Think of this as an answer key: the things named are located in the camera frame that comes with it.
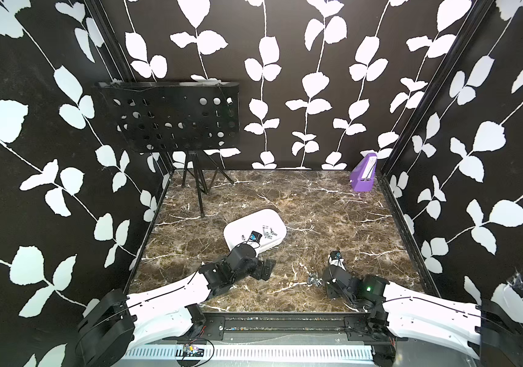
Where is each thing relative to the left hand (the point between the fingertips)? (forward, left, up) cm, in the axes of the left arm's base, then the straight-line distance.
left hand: (267, 255), depth 81 cm
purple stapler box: (+38, -47, -1) cm, 61 cm away
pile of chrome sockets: (-7, -17, -8) cm, 20 cm away
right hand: (-7, -21, -7) cm, 23 cm away
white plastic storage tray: (+18, -1, -6) cm, 19 cm away
